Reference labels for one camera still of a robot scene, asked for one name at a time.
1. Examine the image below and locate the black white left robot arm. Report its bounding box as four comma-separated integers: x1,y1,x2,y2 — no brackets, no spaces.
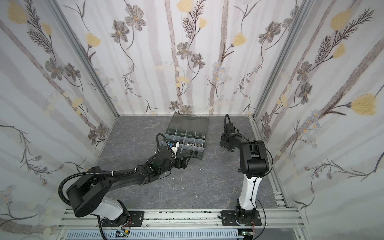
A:
58,133,191,228

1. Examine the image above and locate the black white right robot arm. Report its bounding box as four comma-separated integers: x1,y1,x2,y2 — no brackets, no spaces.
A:
220,115,271,226

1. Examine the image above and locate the green compartment organizer box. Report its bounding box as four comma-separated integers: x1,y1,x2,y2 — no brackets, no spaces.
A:
165,113,209,160

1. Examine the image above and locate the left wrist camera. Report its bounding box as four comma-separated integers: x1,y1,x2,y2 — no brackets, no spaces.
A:
169,141,180,154

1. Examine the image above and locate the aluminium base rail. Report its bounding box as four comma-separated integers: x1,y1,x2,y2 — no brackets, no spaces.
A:
56,208,305,230

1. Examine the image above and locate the white slotted cable duct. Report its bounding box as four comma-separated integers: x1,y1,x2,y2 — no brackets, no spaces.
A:
60,229,244,240

